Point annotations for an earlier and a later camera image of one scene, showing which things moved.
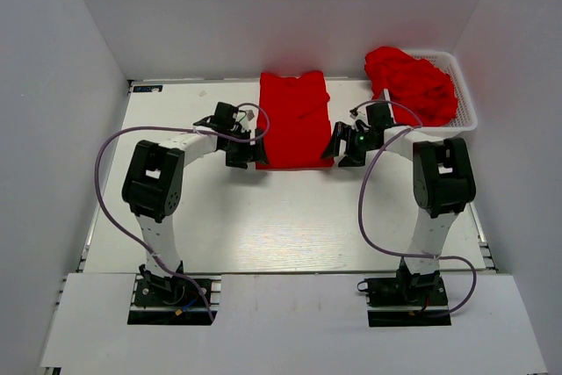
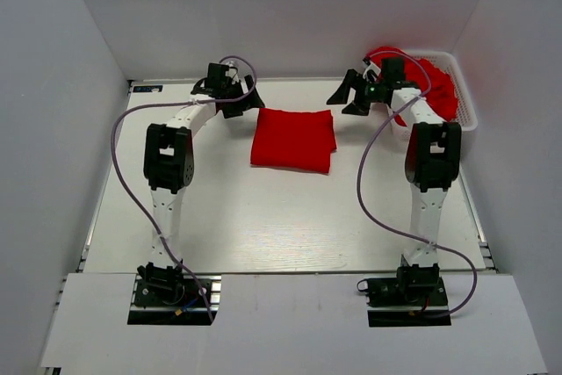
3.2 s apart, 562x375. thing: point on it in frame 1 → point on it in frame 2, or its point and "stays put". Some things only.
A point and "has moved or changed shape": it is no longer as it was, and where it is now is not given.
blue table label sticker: (147, 89) stays put
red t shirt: (297, 109) has moved or changed shape
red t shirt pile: (421, 93) stays put
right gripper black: (353, 158) → (352, 79)
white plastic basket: (466, 117) stays put
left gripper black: (248, 155) → (249, 101)
